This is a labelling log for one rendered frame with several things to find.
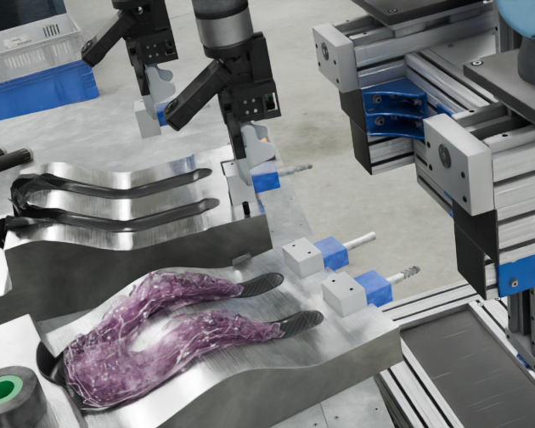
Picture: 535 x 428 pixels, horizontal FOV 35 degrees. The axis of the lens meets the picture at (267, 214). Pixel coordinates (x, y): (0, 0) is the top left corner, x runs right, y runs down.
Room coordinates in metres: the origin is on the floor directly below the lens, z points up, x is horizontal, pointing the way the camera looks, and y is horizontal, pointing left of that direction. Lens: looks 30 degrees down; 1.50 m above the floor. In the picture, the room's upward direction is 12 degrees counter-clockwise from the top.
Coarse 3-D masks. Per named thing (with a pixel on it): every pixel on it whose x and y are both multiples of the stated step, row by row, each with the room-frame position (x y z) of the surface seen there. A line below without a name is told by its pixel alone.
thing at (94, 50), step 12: (120, 12) 1.43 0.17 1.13; (108, 24) 1.43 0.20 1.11; (120, 24) 1.40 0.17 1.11; (132, 24) 1.41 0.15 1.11; (96, 36) 1.43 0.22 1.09; (108, 36) 1.40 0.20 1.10; (120, 36) 1.40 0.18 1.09; (84, 48) 1.41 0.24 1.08; (96, 48) 1.40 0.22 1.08; (108, 48) 1.40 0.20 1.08; (84, 60) 1.40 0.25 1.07; (96, 60) 1.40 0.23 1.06
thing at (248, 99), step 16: (256, 32) 1.17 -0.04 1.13; (208, 48) 1.13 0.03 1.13; (224, 48) 1.12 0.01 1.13; (240, 48) 1.12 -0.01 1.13; (256, 48) 1.13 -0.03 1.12; (224, 64) 1.13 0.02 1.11; (240, 64) 1.14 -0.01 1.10; (256, 64) 1.13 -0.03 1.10; (240, 80) 1.14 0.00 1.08; (256, 80) 1.13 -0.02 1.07; (272, 80) 1.13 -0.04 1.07; (224, 96) 1.12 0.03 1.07; (240, 96) 1.11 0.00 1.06; (256, 96) 1.12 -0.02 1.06; (272, 96) 1.16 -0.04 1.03; (224, 112) 1.11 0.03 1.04; (240, 112) 1.13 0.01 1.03; (256, 112) 1.13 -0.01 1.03; (272, 112) 1.12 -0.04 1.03
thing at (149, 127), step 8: (136, 104) 1.43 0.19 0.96; (160, 104) 1.44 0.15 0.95; (208, 104) 1.43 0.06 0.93; (136, 112) 1.40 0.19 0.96; (144, 112) 1.41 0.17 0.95; (160, 112) 1.41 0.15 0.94; (144, 120) 1.41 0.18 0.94; (152, 120) 1.41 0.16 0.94; (160, 120) 1.41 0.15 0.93; (144, 128) 1.41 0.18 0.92; (152, 128) 1.41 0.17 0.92; (160, 128) 1.43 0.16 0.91; (144, 136) 1.41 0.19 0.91; (152, 136) 1.41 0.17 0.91
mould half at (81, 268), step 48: (48, 192) 1.21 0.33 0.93; (192, 192) 1.20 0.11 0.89; (48, 240) 1.06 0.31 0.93; (96, 240) 1.08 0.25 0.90; (144, 240) 1.09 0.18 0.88; (192, 240) 1.07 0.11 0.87; (240, 240) 1.08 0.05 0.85; (0, 288) 1.07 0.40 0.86; (48, 288) 1.06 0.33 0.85; (96, 288) 1.06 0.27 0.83
